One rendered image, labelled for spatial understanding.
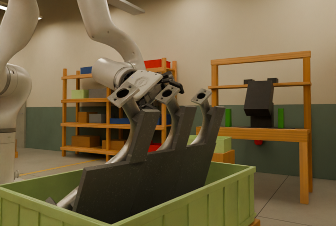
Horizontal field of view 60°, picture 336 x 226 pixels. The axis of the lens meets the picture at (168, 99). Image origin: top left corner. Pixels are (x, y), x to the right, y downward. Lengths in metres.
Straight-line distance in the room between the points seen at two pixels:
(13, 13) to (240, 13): 5.29
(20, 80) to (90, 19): 0.36
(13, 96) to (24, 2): 0.32
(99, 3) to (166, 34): 5.75
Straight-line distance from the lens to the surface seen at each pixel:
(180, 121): 0.73
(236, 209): 0.89
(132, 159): 0.62
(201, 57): 6.17
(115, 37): 0.95
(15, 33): 1.09
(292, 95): 5.60
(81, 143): 7.41
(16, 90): 1.15
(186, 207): 0.66
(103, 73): 0.90
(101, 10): 0.95
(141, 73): 0.82
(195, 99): 0.86
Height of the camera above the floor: 1.14
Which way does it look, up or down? 2 degrees up
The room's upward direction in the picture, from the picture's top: straight up
